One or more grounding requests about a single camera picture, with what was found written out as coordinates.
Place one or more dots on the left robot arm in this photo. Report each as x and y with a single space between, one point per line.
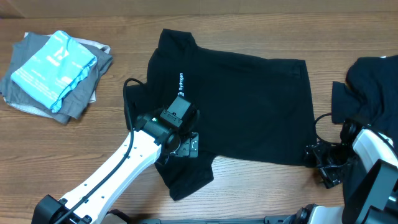
154 137

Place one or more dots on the black polo shirt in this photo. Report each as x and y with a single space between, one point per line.
251 108

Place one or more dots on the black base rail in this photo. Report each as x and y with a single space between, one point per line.
118 217

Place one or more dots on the pile of black clothes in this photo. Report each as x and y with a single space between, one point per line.
369 94

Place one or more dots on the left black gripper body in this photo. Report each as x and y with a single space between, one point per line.
188 147

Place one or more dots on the folded light blue shirt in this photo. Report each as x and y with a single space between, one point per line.
54 70

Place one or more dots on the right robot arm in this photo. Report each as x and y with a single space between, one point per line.
364 158

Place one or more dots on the folded dark grey shirt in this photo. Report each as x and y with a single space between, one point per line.
82 90

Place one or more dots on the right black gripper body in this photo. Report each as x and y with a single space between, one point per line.
332 160

